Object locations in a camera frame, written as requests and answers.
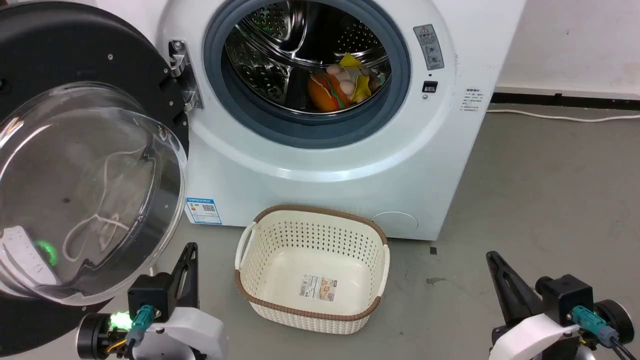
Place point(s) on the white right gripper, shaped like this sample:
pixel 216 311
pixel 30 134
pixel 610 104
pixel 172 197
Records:
pixel 535 335

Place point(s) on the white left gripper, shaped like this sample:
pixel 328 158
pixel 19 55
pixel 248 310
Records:
pixel 195 332

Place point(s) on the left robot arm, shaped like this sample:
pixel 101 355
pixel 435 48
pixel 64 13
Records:
pixel 92 335

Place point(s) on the white front-load washing machine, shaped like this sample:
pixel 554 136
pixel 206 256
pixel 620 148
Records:
pixel 325 190

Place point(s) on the metal door hinge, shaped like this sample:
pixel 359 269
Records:
pixel 186 75

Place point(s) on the black washer door, clear glass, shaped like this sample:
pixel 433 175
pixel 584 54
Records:
pixel 75 50

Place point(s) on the blue energy label sticker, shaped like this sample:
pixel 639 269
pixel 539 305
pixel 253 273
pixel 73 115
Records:
pixel 203 211

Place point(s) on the cream plastic laundry basket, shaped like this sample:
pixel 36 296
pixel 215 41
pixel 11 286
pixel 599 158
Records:
pixel 280 240

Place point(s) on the paper product label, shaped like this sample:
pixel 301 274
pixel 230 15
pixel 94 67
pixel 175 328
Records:
pixel 317 288

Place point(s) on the round white filter cover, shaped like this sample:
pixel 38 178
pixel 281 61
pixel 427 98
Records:
pixel 395 223

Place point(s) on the black baseboard strip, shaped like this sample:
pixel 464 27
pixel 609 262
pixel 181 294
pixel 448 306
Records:
pixel 565 100

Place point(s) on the stainless steel washer drum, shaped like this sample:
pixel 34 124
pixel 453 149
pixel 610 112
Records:
pixel 260 65

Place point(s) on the orange plush toy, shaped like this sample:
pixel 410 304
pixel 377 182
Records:
pixel 325 95

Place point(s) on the grey warning sticker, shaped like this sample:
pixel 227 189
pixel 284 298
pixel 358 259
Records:
pixel 429 47

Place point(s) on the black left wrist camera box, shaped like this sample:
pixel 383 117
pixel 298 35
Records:
pixel 150 292

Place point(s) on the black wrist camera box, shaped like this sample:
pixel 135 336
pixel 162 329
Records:
pixel 150 292
pixel 565 295

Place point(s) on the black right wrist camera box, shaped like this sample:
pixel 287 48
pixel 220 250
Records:
pixel 565 295

